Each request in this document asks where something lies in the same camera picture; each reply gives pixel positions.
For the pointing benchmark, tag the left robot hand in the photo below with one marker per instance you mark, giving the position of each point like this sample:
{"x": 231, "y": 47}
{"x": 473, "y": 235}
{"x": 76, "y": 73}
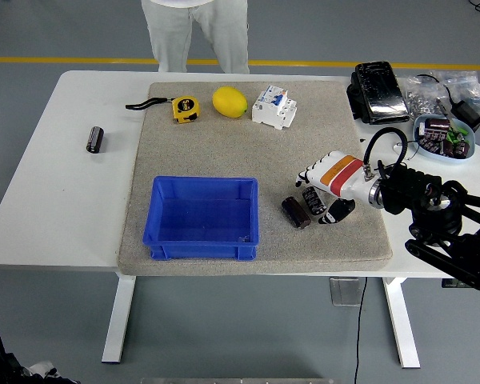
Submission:
{"x": 44, "y": 370}

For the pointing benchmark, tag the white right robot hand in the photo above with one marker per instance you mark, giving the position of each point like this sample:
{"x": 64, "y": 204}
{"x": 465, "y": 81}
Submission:
{"x": 340, "y": 174}

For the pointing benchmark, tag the black printed cylindrical battery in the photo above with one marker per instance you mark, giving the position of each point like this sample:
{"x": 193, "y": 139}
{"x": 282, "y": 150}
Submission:
{"x": 314, "y": 202}

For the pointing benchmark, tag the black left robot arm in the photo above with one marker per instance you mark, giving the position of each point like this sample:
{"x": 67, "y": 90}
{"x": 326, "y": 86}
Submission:
{"x": 0, "y": 368}

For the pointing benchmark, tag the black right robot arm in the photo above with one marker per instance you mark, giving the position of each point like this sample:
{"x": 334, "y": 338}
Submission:
{"x": 424, "y": 188}

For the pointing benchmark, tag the grey box under table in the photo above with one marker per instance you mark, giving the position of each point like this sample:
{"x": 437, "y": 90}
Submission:
{"x": 344, "y": 292}

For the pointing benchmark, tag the blue plastic box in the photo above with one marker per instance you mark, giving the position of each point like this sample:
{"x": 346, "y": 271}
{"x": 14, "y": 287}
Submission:
{"x": 160, "y": 224}

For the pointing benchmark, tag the dark cylindrical battery silver ends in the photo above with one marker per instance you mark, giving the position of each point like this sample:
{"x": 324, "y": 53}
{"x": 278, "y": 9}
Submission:
{"x": 95, "y": 139}

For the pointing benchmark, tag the white table leg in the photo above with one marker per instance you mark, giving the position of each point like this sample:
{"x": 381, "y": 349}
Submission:
{"x": 118, "y": 320}
{"x": 402, "y": 320}

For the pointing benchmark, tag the black foot pedal device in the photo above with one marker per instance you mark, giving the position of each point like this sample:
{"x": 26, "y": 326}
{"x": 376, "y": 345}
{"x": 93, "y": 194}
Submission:
{"x": 380, "y": 92}

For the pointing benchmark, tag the white circuit breaker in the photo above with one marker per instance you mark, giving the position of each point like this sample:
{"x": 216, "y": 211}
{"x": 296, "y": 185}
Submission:
{"x": 273, "y": 108}

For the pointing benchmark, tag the plastic bag of screws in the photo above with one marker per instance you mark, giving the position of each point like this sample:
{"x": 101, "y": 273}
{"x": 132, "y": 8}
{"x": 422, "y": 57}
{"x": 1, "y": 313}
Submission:
{"x": 418, "y": 102}

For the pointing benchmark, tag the large maroon capacitor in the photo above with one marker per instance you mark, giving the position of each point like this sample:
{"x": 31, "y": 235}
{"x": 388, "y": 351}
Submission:
{"x": 438, "y": 127}

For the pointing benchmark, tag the small maroon capacitor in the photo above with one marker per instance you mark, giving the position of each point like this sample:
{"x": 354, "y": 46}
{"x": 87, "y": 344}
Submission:
{"x": 449, "y": 149}
{"x": 462, "y": 150}

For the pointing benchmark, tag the small metal screw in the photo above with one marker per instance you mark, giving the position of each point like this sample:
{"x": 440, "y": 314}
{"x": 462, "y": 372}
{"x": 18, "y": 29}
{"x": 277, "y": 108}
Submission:
{"x": 244, "y": 239}

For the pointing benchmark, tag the grey-brown mat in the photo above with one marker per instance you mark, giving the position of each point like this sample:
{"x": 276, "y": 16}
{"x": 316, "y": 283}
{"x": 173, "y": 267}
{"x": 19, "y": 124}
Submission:
{"x": 224, "y": 152}

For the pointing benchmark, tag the green component pieces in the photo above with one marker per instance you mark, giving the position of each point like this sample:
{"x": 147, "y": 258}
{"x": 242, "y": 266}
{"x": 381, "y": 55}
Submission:
{"x": 455, "y": 137}

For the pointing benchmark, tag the yellow lemon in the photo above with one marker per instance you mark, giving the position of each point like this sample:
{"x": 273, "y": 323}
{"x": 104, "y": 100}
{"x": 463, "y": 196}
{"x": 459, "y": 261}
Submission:
{"x": 229, "y": 102}

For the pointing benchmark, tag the light blue bowl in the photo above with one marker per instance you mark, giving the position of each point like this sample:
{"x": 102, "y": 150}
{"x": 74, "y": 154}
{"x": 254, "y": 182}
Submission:
{"x": 470, "y": 137}

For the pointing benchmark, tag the black power adapter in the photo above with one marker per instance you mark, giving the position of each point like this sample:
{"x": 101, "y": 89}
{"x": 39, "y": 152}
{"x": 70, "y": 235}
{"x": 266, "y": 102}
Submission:
{"x": 468, "y": 113}

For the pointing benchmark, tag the clear plastic bag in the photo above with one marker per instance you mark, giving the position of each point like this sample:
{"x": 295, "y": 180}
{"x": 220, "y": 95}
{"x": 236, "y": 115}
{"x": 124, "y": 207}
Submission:
{"x": 464, "y": 86}

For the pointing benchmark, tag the table control panel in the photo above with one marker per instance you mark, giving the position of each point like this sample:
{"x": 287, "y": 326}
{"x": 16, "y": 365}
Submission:
{"x": 450, "y": 285}

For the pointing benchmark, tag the person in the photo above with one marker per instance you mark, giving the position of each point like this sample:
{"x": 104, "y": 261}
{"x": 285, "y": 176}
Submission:
{"x": 176, "y": 36}

